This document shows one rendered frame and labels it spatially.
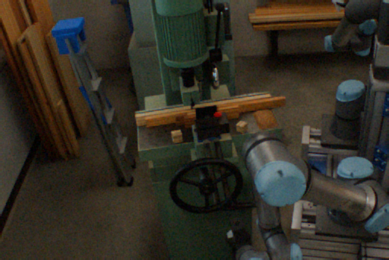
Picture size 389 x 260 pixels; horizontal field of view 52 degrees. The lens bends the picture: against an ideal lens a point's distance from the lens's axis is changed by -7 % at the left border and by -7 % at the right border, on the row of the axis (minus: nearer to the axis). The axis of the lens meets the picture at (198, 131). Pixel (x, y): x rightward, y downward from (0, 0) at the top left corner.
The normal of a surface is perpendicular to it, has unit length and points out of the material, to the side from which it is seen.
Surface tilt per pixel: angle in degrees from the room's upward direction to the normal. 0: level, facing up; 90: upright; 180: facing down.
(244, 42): 90
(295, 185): 85
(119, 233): 0
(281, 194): 85
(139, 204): 0
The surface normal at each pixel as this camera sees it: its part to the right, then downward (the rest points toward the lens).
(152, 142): -0.09, -0.80
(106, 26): 0.00, 0.60
